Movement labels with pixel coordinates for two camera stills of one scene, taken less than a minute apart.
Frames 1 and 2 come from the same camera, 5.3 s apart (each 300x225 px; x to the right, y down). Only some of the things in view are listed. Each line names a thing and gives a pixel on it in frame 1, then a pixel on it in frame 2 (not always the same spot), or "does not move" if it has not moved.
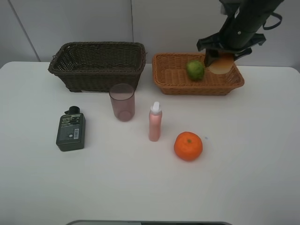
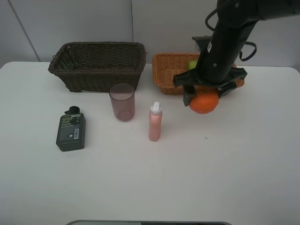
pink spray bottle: x=155 y=122 does not move
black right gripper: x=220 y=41 → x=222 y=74
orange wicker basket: x=169 y=71 does not move
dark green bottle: x=70 y=134 does not move
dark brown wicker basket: x=94 y=66 does not move
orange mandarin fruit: x=188 y=146 → x=205 y=99
